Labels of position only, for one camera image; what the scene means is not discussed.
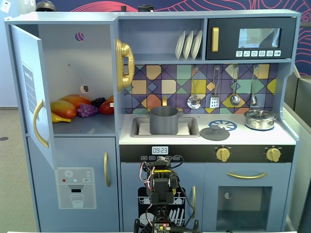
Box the metal slotted spatula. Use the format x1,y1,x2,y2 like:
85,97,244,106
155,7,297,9
209,65,221,109

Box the gold curved cabinet door handle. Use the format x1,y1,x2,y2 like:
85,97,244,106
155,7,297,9
32,99,50,148

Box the grey toy sink basin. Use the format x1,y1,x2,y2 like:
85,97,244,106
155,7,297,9
131,116,201,139

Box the black helmet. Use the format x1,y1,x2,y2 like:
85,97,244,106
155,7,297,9
35,0,57,12

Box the shiny steel pot with lid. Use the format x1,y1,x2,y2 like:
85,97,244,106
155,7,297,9
243,109,278,131

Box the white toy plate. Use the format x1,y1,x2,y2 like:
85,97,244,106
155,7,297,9
190,30,203,60
175,30,187,60
182,30,194,60

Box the red toy fruit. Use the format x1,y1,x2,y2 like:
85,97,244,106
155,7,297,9
98,100,115,116

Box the gold oven door handle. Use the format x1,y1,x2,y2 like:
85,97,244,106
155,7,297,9
226,171,268,181

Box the blue cabinet door with list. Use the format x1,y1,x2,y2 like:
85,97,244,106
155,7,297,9
9,24,58,171

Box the white wall socket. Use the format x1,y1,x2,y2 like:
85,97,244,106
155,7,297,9
0,0,12,13

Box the gray plastic pot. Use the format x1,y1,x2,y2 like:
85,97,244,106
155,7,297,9
145,105,184,135

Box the metal spoon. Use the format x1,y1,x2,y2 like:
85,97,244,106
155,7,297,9
250,65,259,106

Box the yellow red mango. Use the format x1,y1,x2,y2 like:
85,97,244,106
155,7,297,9
50,100,78,120

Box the robot controller circuit board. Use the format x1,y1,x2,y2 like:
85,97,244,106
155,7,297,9
153,222,171,232

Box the blue oven door with window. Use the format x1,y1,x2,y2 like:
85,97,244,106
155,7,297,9
204,162,293,232

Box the gray pot lid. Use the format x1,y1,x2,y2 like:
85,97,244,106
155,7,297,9
199,121,230,141

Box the gold toy faucet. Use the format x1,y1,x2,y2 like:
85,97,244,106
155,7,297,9
162,96,184,114

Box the purple toy grapes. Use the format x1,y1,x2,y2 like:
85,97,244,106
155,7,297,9
77,103,99,118

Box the black toy grapes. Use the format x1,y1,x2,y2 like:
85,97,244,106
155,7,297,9
90,97,107,108

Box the large orange red mango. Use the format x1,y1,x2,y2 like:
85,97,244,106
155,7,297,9
59,94,93,110

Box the gold toy telephone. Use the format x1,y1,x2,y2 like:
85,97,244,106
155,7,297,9
114,38,136,92

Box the grey partition panel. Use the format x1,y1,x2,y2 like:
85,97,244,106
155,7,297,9
282,65,311,233

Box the blue toy kitchen body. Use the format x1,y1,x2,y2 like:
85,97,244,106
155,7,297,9
4,9,302,233

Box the blue freezer door with dispenser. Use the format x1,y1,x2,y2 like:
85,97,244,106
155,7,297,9
26,135,118,232

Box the gold straight freezer door handle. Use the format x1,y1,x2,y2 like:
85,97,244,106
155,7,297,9
104,151,111,188

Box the gold stove knob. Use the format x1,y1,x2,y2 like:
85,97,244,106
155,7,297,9
265,146,283,163
215,146,232,163

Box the metal ladle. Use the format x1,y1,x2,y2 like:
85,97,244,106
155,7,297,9
229,65,242,106

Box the yellow toy banana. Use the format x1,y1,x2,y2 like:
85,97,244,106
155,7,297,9
51,112,72,124

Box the black toy microwave door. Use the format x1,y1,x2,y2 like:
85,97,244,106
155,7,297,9
205,17,297,60

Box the gold microwave handle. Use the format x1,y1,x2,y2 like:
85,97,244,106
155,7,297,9
211,27,220,52

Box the metal skimmer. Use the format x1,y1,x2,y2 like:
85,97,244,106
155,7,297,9
187,65,202,109

